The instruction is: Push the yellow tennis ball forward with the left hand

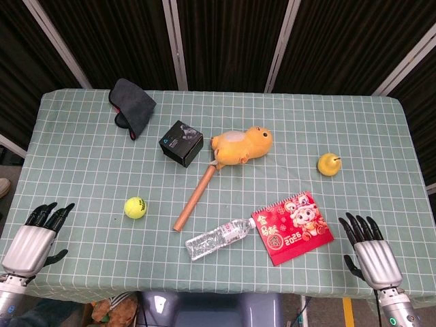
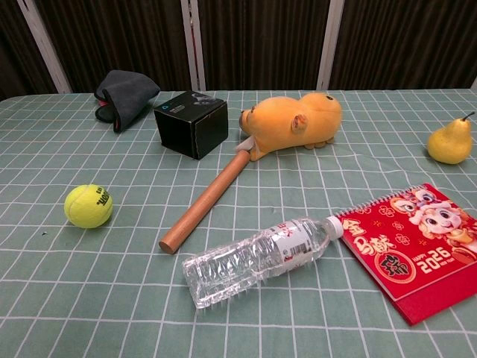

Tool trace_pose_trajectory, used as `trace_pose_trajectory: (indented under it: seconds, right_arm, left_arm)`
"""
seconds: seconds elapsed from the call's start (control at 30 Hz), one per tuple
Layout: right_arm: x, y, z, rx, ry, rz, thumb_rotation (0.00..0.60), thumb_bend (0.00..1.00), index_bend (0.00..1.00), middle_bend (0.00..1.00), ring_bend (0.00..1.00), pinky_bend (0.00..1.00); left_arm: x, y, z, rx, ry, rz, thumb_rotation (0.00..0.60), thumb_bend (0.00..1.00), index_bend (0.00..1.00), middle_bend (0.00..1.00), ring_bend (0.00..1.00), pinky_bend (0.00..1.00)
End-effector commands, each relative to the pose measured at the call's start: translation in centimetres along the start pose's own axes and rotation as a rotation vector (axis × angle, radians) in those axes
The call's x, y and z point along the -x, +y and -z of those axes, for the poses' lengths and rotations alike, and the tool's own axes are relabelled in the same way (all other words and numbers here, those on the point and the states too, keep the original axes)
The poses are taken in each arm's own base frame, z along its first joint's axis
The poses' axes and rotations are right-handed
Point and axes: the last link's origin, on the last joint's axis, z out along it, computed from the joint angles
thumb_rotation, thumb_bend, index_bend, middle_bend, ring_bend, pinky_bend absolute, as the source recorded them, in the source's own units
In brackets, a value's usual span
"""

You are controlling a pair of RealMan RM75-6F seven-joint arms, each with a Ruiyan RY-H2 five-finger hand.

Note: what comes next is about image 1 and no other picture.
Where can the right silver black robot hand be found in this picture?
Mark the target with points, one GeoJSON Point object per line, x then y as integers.
{"type": "Point", "coordinates": [375, 256]}

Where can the wooden rolling pin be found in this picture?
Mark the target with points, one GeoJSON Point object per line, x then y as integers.
{"type": "Point", "coordinates": [195, 198]}

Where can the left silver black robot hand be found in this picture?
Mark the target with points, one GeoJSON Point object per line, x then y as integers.
{"type": "Point", "coordinates": [29, 243]}

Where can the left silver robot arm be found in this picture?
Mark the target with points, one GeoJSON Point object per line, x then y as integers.
{"type": "Point", "coordinates": [9, 298]}

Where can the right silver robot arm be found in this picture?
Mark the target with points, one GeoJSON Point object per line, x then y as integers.
{"type": "Point", "coordinates": [398, 306]}

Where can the white partition post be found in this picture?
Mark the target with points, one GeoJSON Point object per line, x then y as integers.
{"type": "Point", "coordinates": [403, 61]}
{"type": "Point", "coordinates": [56, 42]}
{"type": "Point", "coordinates": [174, 44]}
{"type": "Point", "coordinates": [282, 44]}

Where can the green grid cutting mat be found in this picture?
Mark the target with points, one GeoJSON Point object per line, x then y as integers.
{"type": "Point", "coordinates": [218, 190]}

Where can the white shoe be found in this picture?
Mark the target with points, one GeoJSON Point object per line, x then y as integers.
{"type": "Point", "coordinates": [4, 186]}

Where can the dark grey folded cloth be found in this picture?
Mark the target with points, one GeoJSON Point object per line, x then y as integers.
{"type": "Point", "coordinates": [132, 106]}

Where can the yellow tennis ball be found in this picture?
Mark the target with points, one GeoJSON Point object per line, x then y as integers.
{"type": "Point", "coordinates": [135, 207]}

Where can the black cardboard box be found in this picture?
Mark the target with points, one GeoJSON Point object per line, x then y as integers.
{"type": "Point", "coordinates": [181, 143]}

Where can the yellow pear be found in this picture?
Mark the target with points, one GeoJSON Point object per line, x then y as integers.
{"type": "Point", "coordinates": [329, 164]}

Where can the red 2026 desk calendar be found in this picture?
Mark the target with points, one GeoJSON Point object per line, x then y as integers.
{"type": "Point", "coordinates": [293, 228]}

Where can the clear plastic water bottle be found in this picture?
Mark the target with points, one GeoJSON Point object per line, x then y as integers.
{"type": "Point", "coordinates": [218, 237]}

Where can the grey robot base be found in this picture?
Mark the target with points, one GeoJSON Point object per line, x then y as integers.
{"type": "Point", "coordinates": [211, 309]}

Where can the brown plush toy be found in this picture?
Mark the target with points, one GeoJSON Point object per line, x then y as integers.
{"type": "Point", "coordinates": [114, 310]}

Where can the yellow plush toy animal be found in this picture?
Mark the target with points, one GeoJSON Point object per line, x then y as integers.
{"type": "Point", "coordinates": [242, 144]}

